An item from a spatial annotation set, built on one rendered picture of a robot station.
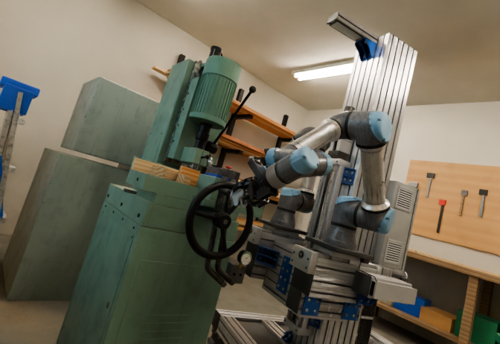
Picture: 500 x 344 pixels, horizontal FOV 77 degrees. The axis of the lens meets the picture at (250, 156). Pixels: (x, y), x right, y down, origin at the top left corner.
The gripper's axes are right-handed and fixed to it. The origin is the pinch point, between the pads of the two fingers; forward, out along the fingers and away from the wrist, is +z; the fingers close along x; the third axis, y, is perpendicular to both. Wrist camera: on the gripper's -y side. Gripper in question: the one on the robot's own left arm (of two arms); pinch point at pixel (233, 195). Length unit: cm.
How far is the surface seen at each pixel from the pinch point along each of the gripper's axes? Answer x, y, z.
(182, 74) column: -7, -75, 25
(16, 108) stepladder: -67, -62, 77
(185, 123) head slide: -3, -48, 28
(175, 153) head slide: -4, -35, 36
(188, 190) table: -5.0, -9.9, 21.8
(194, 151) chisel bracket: -0.7, -31.1, 24.3
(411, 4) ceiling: 143, -169, -60
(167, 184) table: -14.5, -10.1, 21.6
